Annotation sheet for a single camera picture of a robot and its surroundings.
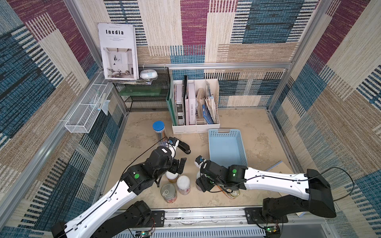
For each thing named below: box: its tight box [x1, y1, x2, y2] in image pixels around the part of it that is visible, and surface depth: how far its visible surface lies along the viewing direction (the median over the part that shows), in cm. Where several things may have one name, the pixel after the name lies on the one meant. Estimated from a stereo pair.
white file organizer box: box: [171, 78, 221, 135], surface depth 103 cm
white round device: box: [139, 68, 159, 80], surface depth 89 cm
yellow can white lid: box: [165, 170, 179, 183], surface depth 81 cm
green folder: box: [165, 80, 179, 126], surface depth 90 cm
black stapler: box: [177, 139, 191, 155], surface depth 98 cm
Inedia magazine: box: [97, 22, 140, 81], surface depth 79 cm
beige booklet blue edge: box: [264, 160, 295, 175], surface depth 91 cm
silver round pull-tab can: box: [160, 182, 178, 204], surface depth 74 cm
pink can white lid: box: [176, 175, 191, 196], surface depth 76 cm
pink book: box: [184, 81, 196, 126], surface depth 97 cm
